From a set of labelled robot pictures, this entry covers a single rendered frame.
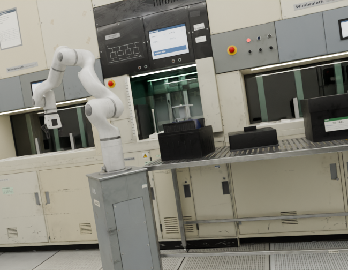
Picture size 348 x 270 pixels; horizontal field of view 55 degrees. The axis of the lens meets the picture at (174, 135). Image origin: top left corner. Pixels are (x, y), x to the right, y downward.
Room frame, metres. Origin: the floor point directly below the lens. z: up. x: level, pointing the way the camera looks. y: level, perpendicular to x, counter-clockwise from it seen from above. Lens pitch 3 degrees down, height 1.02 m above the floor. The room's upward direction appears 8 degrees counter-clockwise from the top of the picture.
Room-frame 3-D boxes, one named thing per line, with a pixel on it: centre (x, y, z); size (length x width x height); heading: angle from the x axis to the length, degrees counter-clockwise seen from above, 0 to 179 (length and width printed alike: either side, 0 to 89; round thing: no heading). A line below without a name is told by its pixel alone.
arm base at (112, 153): (1.93, 0.36, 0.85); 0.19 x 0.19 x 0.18
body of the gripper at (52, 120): (2.32, 0.81, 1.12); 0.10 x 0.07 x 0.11; 139
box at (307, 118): (2.01, -0.95, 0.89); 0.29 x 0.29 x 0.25; 78
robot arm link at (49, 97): (2.32, 0.82, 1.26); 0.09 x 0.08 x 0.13; 139
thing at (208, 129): (2.15, -0.08, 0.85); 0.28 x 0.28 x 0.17; 66
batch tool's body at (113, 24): (2.97, -0.05, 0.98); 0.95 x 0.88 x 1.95; 164
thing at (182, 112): (2.15, -0.08, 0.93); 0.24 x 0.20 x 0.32; 156
